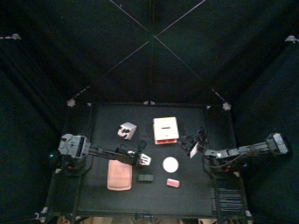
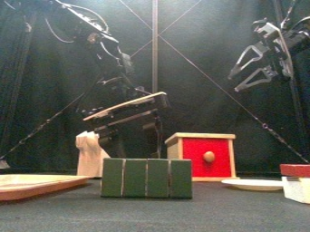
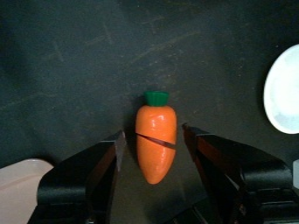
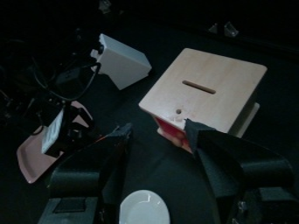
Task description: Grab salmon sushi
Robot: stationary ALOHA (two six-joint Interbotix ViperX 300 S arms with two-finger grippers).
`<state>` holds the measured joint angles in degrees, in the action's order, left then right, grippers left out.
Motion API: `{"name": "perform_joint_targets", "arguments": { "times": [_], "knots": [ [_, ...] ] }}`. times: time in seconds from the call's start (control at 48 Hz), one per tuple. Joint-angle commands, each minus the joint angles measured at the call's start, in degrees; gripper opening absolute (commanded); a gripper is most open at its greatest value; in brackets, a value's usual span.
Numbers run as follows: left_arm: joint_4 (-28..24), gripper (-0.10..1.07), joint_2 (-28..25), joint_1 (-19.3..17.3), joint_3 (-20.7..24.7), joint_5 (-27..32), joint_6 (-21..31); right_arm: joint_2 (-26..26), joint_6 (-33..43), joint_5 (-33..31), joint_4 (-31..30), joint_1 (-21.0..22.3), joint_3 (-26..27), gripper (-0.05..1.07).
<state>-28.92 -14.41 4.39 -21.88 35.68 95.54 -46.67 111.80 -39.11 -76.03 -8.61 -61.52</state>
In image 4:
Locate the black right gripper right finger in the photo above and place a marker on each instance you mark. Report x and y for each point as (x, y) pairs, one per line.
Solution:
(237, 163)

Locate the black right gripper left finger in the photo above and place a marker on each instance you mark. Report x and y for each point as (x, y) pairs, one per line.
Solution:
(89, 166)

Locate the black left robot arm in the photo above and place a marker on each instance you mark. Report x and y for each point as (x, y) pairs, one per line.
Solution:
(42, 73)

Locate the pink plastic tray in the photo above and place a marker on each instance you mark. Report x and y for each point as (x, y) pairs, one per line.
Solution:
(32, 157)

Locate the white round plate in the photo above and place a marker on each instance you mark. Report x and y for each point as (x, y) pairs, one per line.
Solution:
(144, 207)

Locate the wooden box with slot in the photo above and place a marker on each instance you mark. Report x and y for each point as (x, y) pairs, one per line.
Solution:
(205, 90)

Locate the white camera box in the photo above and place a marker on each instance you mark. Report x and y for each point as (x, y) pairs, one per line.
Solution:
(124, 62)

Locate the clear plastic bracket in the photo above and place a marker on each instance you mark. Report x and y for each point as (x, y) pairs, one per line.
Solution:
(212, 28)
(229, 29)
(104, 5)

